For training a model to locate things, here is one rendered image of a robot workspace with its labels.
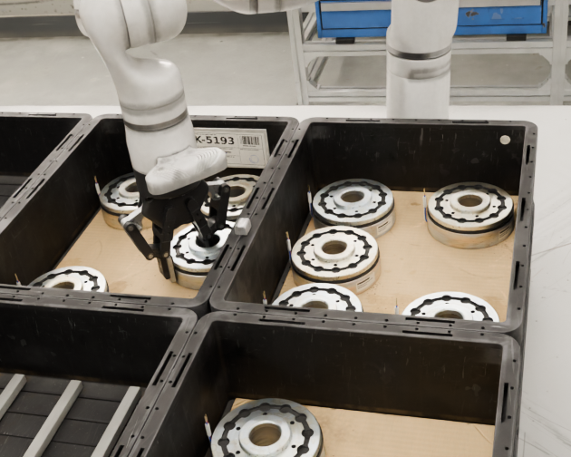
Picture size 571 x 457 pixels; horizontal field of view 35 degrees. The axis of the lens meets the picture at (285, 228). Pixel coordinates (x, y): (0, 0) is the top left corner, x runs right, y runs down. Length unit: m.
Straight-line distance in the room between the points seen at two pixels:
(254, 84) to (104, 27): 2.65
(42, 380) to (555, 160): 0.89
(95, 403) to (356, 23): 2.20
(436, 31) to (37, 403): 0.71
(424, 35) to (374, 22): 1.72
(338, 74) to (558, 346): 2.49
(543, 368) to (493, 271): 0.14
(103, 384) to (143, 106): 0.30
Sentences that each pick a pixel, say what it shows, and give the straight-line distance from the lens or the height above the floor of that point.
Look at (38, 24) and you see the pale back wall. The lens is 4.43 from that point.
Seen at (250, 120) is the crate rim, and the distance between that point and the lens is 1.22.
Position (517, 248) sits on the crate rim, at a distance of 0.93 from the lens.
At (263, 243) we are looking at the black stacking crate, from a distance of 1.01.
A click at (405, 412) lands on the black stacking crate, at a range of 0.90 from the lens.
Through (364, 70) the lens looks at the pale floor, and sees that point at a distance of 3.57.
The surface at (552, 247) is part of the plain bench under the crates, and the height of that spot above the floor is 0.70.
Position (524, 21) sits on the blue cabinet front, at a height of 0.36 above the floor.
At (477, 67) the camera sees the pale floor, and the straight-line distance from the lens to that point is 3.53.
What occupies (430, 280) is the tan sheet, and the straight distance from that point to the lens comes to 1.06.
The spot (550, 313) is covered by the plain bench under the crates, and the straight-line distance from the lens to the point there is 1.22.
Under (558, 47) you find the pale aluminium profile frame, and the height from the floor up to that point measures 0.28.
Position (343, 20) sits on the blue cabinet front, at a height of 0.38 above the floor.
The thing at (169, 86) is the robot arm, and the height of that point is 1.09.
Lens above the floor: 1.48
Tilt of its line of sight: 34 degrees down
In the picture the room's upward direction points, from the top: 8 degrees counter-clockwise
